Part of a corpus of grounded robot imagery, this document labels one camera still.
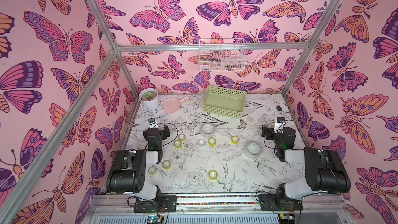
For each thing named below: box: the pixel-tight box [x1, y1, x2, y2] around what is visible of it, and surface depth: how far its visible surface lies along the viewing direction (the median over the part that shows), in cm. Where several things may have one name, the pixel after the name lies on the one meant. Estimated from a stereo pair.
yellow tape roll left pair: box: [173, 140, 182, 149], surface depth 96 cm
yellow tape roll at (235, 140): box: [230, 135, 240, 145], surface depth 97 cm
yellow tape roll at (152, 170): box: [148, 165, 158, 176], surface depth 85 cm
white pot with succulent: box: [138, 88, 160, 110], surface depth 109 cm
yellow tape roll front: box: [208, 169, 219, 181], surface depth 83 cm
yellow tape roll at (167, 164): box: [162, 159, 172, 171], surface depth 87 cm
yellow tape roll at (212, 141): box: [207, 137, 217, 147], surface depth 97 cm
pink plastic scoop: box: [162, 95, 190, 115], surface depth 118 cm
